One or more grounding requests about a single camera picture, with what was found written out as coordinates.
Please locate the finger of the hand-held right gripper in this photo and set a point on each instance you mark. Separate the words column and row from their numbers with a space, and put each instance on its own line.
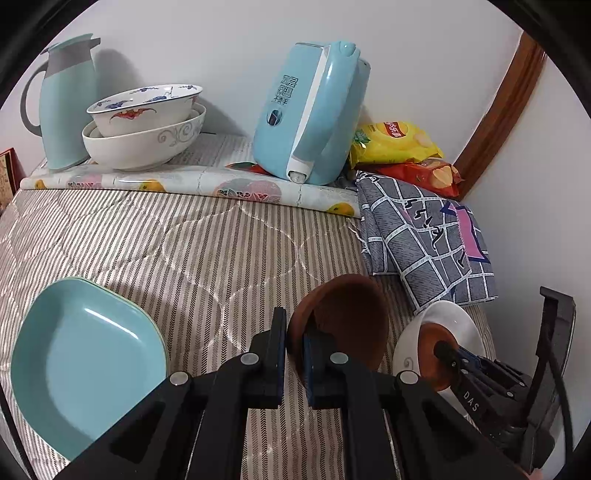
column 468, row 359
column 442, row 348

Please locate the red chip bag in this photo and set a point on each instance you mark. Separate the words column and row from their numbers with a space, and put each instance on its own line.
column 429, row 177

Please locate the blue plate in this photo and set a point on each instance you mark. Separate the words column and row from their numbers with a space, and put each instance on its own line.
column 87, row 364

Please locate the brown wooden door frame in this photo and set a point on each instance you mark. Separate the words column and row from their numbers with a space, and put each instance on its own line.
column 498, row 120

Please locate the brown framed picture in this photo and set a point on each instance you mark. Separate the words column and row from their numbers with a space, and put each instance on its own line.
column 7, row 180

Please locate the white bowl with grey swirls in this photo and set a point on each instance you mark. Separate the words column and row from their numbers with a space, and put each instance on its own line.
column 138, row 153

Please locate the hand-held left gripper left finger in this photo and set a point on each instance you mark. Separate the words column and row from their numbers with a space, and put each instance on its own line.
column 278, row 355

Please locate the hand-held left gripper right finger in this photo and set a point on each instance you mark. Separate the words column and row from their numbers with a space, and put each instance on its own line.
column 313, row 371

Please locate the yellow chip bag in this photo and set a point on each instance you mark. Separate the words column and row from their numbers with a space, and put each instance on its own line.
column 397, row 147

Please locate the white bowl with painted pattern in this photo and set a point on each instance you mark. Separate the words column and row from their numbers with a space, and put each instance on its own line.
column 138, row 117

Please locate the light blue thermos jug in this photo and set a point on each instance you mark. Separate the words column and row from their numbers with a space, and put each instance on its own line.
column 64, row 120

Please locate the small brown bowl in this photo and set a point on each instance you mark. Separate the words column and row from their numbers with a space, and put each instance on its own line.
column 428, row 350
column 351, row 314

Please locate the light blue electric kettle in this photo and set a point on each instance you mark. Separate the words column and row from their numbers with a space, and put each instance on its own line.
column 300, row 120

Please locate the striped quilted table cloth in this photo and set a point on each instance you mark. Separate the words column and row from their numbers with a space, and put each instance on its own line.
column 207, row 258

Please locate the fruit printed table mat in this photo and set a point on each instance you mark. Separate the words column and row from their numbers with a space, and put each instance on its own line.
column 184, row 180

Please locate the grey checked folded cloth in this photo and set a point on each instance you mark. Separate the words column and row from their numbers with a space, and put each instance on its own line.
column 415, row 249

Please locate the green plate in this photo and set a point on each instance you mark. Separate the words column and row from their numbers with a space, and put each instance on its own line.
column 136, row 308

